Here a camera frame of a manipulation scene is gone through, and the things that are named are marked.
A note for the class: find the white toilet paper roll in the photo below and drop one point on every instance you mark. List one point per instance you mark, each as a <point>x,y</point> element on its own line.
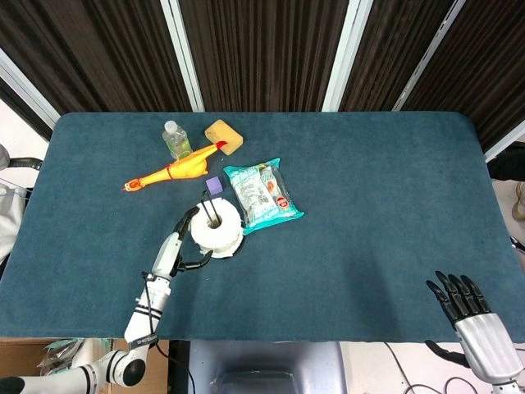
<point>216,234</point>

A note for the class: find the teal snack package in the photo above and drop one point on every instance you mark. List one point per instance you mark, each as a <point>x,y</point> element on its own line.
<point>262,195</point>

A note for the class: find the clear plastic bottle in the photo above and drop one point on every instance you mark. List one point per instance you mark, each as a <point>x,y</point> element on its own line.
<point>176,140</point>

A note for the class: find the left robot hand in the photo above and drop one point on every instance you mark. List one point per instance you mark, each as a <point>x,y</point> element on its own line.
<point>166,252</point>

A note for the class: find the yellow rubber chicken toy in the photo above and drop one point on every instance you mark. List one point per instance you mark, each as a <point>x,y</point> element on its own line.
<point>174,169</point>

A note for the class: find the purple cube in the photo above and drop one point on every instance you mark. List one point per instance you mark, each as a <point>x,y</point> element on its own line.
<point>215,185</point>

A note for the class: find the cardboard box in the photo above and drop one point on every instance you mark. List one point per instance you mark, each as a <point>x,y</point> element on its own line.
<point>24,361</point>

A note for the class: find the black chair armrest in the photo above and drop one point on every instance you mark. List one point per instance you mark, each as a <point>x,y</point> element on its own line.
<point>22,163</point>

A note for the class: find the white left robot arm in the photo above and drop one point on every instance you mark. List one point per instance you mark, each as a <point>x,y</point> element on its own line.
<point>123,344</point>

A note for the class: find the yellow sponge block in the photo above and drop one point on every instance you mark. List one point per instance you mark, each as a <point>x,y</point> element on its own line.
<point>223,136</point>

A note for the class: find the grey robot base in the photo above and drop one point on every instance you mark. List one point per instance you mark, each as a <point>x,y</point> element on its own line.
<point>266,367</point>

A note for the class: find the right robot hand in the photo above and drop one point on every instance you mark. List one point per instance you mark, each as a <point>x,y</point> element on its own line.
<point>480,328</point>

